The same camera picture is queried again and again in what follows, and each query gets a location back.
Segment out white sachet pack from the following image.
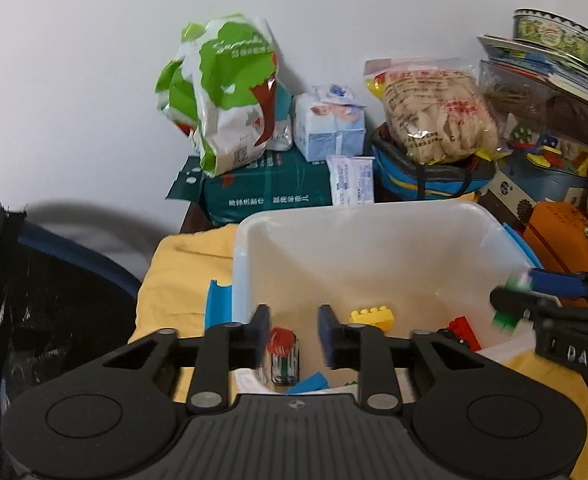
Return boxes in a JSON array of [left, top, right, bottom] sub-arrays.
[[326, 155, 376, 207]]

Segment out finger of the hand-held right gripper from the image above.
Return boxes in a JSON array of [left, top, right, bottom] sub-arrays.
[[490, 285, 563, 319], [528, 267, 588, 306]]

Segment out colourful block toy set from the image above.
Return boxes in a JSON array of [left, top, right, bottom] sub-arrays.
[[504, 115, 588, 176]]

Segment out silver toy car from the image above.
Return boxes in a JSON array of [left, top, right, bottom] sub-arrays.
[[270, 342, 302, 387]]

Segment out small white wipes packet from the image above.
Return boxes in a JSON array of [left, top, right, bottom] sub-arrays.
[[314, 84, 367, 108]]

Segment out round printed tin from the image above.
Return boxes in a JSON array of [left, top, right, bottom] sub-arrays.
[[512, 8, 588, 68]]

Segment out dark green package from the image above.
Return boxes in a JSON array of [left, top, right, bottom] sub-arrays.
[[165, 150, 337, 227]]

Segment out black plastic bag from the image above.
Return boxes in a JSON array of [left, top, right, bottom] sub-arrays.
[[1, 260, 90, 376]]

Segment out clear case brown contents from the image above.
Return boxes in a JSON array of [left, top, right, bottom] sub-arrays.
[[478, 60, 588, 161]]

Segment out translucent plastic container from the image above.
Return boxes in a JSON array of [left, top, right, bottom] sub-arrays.
[[205, 200, 544, 396]]

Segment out small red brick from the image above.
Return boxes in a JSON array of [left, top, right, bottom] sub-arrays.
[[268, 327, 295, 356]]

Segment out long red toy brick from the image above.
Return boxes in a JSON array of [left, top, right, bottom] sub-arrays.
[[446, 316, 482, 351]]

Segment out orange box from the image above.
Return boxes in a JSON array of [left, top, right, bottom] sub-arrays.
[[524, 201, 588, 308]]

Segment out blue toy brick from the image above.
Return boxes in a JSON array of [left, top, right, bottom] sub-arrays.
[[284, 372, 329, 395]]

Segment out green and white bag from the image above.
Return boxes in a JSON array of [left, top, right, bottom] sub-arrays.
[[155, 12, 281, 178]]

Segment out stack of books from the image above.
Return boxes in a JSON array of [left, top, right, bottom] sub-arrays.
[[478, 35, 588, 111]]

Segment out black mesh hamper blue rim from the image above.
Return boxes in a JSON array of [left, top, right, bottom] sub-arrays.
[[0, 194, 142, 480]]

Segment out white blue packet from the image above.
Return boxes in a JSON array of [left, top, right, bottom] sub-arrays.
[[266, 80, 295, 153]]

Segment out yellow toy brick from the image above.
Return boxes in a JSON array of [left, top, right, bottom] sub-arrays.
[[349, 305, 395, 332]]

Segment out clear bag of crackers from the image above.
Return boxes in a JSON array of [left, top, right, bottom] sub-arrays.
[[364, 57, 512, 165]]

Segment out blue and black bag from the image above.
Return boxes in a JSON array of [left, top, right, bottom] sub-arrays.
[[371, 124, 497, 203]]

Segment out yellow cloth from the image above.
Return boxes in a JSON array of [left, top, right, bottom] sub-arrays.
[[129, 222, 588, 480]]

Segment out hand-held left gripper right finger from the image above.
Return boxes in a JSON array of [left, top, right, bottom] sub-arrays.
[[317, 304, 489, 415]]

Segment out light blue tissue pack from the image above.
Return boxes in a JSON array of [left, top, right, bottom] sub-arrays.
[[291, 85, 367, 162]]

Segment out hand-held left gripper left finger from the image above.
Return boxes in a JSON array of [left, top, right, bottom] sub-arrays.
[[101, 304, 273, 415]]

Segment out blue patterned box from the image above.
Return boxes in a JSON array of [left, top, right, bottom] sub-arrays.
[[488, 160, 588, 226]]

